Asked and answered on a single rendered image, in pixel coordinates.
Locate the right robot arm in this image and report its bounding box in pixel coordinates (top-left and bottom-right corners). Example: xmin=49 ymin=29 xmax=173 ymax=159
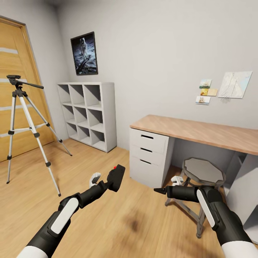
xmin=154 ymin=176 xmax=258 ymax=258

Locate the digital camera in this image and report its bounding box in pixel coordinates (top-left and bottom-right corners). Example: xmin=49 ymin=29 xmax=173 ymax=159
xmin=107 ymin=164 xmax=125 ymax=192

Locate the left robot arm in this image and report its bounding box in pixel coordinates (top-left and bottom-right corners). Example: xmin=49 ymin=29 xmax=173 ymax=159
xmin=17 ymin=172 xmax=114 ymax=258

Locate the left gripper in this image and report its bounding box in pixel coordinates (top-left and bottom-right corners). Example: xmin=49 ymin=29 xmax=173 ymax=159
xmin=86 ymin=180 xmax=114 ymax=203

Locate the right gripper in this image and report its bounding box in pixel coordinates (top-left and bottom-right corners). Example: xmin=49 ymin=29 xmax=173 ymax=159
xmin=154 ymin=185 xmax=189 ymax=201

